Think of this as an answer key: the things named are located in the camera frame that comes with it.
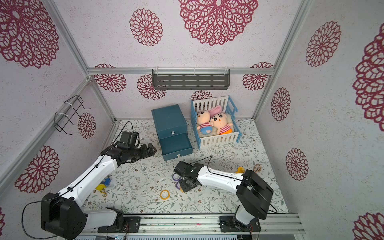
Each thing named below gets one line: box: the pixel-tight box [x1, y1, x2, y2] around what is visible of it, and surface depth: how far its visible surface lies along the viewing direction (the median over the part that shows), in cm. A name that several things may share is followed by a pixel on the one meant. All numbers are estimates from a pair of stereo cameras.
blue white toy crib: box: [190, 95, 242, 150], surface depth 105 cm
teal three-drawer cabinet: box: [151, 104, 193, 161], surface depth 92 cm
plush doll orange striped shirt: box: [207, 105, 233, 135], surface depth 103 cm
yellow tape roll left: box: [160, 189, 171, 201], surface depth 85 cm
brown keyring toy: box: [253, 164, 262, 174], surface depth 96 cm
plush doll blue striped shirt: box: [196, 110, 214, 135], surface depth 105 cm
